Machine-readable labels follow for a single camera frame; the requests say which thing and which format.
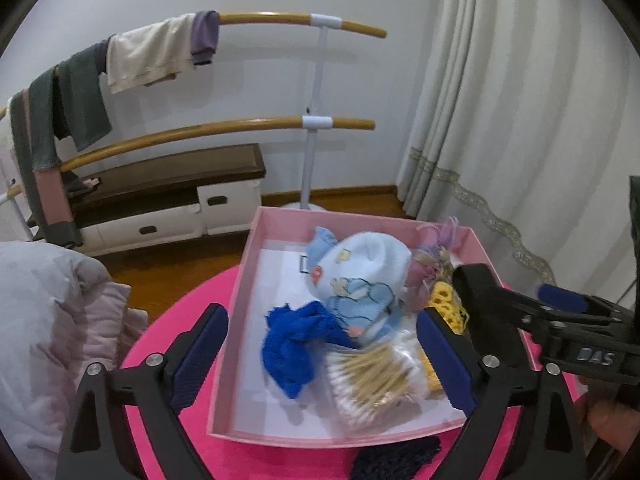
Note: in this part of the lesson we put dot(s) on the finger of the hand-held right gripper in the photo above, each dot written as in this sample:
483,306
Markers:
560,296
535,317

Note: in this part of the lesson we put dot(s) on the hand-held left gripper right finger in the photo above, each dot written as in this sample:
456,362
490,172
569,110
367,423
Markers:
445,355

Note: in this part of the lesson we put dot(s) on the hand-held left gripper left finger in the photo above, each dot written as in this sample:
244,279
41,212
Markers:
200,350

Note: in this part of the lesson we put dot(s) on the pink cardboard box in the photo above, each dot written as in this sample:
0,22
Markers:
235,385

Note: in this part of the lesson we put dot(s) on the yellow crocheted item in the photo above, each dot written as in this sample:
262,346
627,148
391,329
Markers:
442,305

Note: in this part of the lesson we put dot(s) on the bag of cotton swabs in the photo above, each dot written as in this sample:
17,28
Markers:
365,380

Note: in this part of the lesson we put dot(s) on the blue knitted cloth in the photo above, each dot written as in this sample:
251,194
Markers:
295,350

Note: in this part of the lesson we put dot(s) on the light blue baby hat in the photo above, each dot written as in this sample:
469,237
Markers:
370,260

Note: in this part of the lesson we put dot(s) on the person's right hand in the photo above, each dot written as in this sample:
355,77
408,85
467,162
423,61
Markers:
605,420

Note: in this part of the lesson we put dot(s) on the pastel pink purple scrunchie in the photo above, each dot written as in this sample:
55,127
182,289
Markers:
417,280

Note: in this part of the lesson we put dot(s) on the navy net cloth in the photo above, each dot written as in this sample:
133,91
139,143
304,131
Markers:
395,460

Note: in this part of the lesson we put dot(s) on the grey pink duvet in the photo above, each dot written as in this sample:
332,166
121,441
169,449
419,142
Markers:
45,320

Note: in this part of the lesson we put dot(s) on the small blue plush toy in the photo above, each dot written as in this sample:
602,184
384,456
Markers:
322,240

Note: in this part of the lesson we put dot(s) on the low white drawer cabinet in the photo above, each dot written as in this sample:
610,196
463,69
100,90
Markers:
175,170

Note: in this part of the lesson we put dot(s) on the cream curtain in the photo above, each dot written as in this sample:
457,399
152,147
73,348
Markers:
500,85

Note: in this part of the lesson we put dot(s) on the grey garment with pink panel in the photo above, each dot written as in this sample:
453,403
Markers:
37,135

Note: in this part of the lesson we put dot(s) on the dark green towel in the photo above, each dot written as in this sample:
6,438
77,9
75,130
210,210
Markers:
85,105

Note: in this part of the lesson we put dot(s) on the cream garment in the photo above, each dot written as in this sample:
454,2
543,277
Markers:
145,55

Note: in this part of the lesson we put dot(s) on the purple garment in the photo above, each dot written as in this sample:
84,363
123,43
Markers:
205,35

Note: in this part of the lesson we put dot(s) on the wooden rail rack white stand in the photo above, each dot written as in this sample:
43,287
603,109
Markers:
316,75

